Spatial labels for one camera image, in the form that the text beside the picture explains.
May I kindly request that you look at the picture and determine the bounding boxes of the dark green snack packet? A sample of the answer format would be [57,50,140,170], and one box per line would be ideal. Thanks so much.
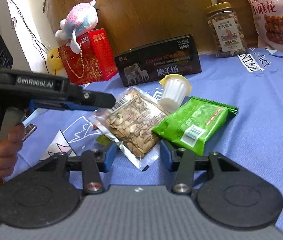
[152,96,238,155]

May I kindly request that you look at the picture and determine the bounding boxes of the person left hand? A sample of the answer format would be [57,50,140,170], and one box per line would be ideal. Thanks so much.
[0,123,25,179]

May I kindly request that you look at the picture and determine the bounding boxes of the red gift box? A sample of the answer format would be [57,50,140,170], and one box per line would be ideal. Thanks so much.
[58,28,118,85]

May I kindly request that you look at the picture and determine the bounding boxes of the clear bean snack bag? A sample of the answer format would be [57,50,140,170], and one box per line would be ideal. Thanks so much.
[90,87,169,171]

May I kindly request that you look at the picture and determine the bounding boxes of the yellow plush toy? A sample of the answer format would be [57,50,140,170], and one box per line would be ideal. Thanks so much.
[46,47,63,75]

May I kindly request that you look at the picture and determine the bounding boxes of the black tin box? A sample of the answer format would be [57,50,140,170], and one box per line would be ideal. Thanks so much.
[114,35,202,87]

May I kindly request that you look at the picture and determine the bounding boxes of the white jelly cup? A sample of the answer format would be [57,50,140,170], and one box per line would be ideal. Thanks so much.
[159,74,192,113]

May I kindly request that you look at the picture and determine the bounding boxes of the blue printed cloth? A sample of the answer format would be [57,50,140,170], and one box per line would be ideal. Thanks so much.
[4,48,283,232]

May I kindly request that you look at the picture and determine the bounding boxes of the pastel plush toy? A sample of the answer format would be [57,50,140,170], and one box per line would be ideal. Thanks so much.
[55,0,98,54]

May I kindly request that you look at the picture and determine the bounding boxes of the nut jar gold lid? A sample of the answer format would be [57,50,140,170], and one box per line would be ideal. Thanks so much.
[205,2,248,58]

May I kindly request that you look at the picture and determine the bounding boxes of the black wall cable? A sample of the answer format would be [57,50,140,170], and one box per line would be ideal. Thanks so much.
[5,0,51,74]

